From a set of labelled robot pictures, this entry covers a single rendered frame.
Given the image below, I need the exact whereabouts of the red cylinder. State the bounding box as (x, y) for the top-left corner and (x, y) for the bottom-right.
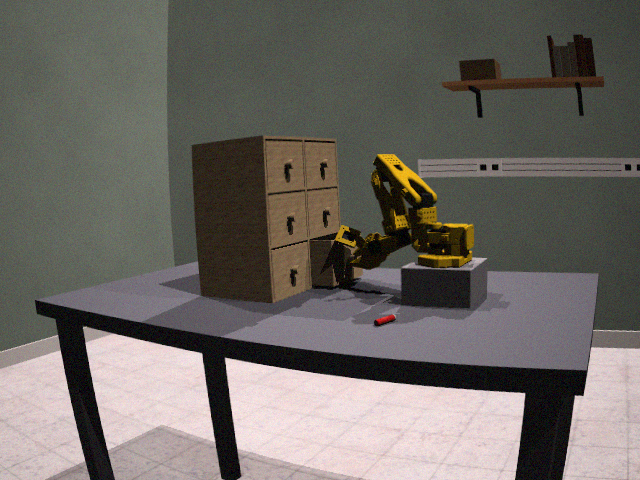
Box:
(374, 315), (396, 326)

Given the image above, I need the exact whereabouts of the brown wooden chest of drawers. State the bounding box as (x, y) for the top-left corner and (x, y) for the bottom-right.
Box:
(192, 136), (341, 303)

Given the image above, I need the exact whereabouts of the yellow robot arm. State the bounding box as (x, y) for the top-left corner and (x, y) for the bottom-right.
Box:
(367, 154), (472, 268)

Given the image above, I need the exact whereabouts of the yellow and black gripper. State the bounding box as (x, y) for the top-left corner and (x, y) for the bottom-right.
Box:
(335, 225), (390, 270)

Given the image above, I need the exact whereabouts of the brown wooden drawer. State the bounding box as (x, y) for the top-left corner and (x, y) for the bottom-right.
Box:
(271, 242), (310, 299)
(304, 142), (337, 186)
(307, 188), (339, 236)
(268, 192), (307, 245)
(265, 141), (304, 190)

